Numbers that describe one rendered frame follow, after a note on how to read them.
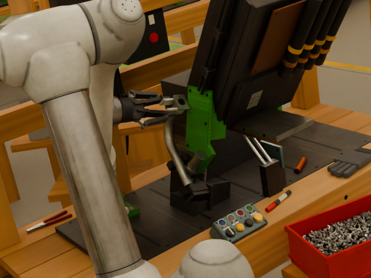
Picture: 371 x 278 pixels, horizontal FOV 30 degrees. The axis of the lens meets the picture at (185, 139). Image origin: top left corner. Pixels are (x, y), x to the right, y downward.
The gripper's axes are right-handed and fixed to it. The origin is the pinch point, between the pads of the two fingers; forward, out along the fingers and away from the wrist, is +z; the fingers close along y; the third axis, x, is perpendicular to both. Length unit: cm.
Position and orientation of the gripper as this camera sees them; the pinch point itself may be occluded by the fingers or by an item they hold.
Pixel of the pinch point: (172, 106)
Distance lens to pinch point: 214.8
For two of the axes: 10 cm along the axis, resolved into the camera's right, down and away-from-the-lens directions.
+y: -3.7, -8.5, 3.8
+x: -4.6, 5.2, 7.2
